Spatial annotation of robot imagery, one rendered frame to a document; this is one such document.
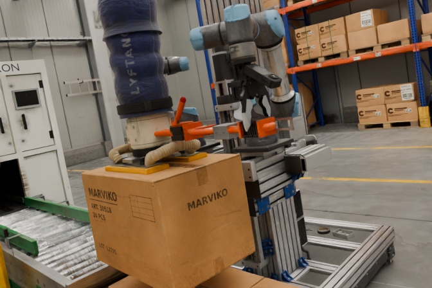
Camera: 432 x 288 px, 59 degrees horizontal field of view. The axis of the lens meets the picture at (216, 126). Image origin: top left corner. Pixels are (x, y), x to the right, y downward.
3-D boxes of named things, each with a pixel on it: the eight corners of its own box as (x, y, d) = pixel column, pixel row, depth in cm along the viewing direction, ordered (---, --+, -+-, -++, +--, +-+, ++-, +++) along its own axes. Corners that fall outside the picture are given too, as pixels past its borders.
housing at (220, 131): (213, 139, 124) (211, 126, 124) (228, 135, 128) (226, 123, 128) (228, 139, 119) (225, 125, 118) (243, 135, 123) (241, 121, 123)
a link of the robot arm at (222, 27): (226, 23, 129) (216, 19, 118) (258, 15, 125) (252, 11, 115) (230, 46, 129) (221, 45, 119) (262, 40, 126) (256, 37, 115)
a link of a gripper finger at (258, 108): (262, 120, 122) (251, 95, 119) (276, 119, 118) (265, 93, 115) (256, 125, 121) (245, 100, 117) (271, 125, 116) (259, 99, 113)
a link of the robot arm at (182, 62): (186, 71, 250) (190, 74, 203) (170, 74, 250) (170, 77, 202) (184, 53, 248) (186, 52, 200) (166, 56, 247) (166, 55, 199)
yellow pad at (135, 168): (105, 171, 162) (103, 159, 162) (126, 165, 169) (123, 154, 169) (147, 175, 137) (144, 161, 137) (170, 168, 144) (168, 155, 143)
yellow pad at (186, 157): (143, 161, 175) (141, 150, 174) (161, 155, 181) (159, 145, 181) (188, 162, 149) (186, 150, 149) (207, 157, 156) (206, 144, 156)
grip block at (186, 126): (170, 142, 140) (167, 126, 139) (191, 137, 146) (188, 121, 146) (184, 141, 133) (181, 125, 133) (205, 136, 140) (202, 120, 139)
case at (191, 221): (97, 260, 171) (80, 173, 168) (170, 228, 198) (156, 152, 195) (175, 299, 127) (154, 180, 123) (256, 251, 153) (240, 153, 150)
